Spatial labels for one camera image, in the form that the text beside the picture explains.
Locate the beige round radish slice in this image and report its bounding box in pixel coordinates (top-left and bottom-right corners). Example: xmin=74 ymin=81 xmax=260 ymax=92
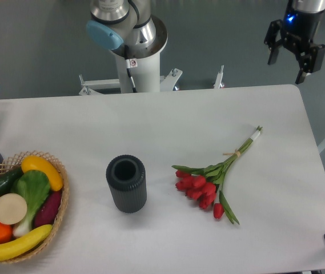
xmin=0 ymin=193 xmax=27 ymax=225

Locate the yellow squash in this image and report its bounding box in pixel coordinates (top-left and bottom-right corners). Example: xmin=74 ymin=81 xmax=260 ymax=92
xmin=21 ymin=155 xmax=63 ymax=191

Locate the purple eggplant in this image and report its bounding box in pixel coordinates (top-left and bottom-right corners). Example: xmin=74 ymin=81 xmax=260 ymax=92
xmin=34 ymin=191 xmax=62 ymax=228

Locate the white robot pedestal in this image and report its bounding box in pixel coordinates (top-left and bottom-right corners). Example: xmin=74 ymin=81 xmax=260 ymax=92
xmin=78 ymin=48 xmax=226 ymax=96

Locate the green lettuce leaf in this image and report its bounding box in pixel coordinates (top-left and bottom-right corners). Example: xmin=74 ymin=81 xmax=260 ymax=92
xmin=11 ymin=170 xmax=50 ymax=238

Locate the woven wicker basket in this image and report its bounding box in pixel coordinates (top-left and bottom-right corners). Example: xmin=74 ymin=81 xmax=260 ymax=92
xmin=0 ymin=151 xmax=69 ymax=263

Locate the dark green cucumber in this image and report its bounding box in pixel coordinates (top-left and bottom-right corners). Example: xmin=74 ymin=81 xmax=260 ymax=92
xmin=0 ymin=167 xmax=23 ymax=196

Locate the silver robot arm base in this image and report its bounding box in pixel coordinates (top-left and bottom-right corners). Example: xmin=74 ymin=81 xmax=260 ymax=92
xmin=86 ymin=0 xmax=168 ymax=59

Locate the yellow banana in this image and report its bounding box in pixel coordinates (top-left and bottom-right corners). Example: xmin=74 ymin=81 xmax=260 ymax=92
xmin=0 ymin=224 xmax=53 ymax=261

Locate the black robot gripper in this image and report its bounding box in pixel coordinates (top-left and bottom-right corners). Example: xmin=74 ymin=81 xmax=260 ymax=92
xmin=264 ymin=10 xmax=325 ymax=84

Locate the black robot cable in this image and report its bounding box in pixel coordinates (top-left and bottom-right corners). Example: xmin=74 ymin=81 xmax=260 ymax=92
xmin=123 ymin=45 xmax=138 ymax=94

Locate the red tulip bouquet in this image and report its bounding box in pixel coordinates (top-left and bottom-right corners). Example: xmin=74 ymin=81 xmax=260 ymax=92
xmin=172 ymin=126 xmax=263 ymax=224

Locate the dark grey ribbed vase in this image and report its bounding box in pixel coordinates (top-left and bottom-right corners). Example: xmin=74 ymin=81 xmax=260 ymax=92
xmin=106 ymin=155 xmax=147 ymax=213

